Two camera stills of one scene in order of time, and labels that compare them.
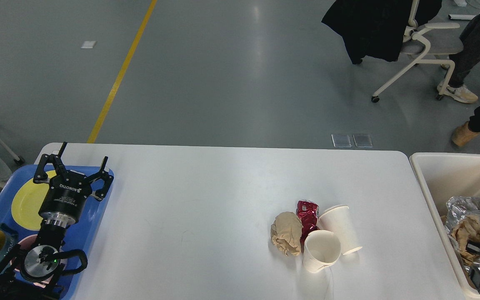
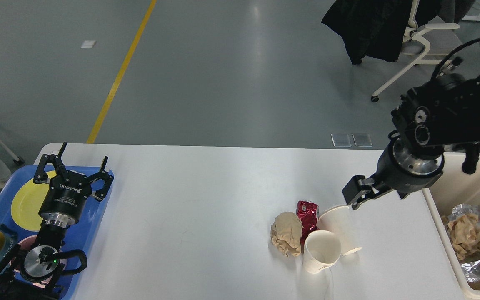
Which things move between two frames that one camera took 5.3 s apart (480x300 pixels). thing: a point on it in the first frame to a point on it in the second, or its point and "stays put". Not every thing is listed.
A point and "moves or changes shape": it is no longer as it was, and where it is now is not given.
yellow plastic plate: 27,202 stays put
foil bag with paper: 469,218 moves or changes shape
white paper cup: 321,248 stays put
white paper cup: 338,219 stays put
